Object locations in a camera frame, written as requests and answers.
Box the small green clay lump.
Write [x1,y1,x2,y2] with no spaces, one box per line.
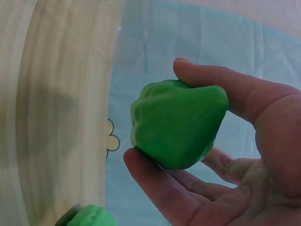
[65,204,118,226]

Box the large green clay lump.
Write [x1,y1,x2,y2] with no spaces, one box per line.
[130,79,230,170]

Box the person's right hand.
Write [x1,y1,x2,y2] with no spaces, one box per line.
[123,57,301,226]

